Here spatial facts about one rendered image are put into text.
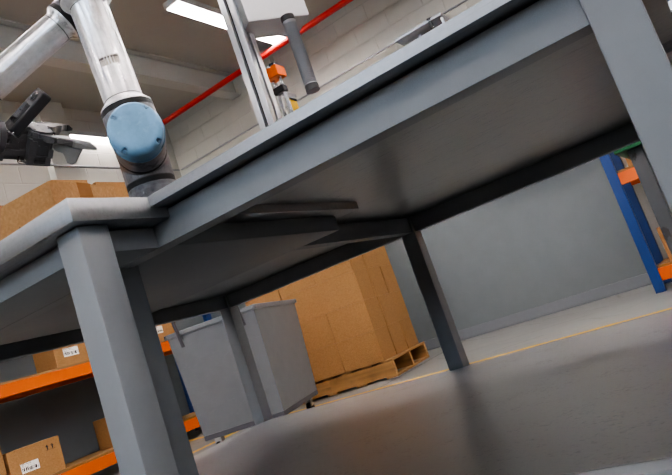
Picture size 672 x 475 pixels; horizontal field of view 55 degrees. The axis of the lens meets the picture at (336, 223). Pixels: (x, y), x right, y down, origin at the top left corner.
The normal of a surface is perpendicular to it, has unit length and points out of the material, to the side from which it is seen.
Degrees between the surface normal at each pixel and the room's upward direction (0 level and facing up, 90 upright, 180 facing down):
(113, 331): 90
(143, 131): 98
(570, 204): 90
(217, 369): 93
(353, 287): 90
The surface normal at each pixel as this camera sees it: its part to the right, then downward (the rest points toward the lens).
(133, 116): 0.25, -0.09
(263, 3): 0.35, -0.27
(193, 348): -0.22, -0.02
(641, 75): -0.52, 0.04
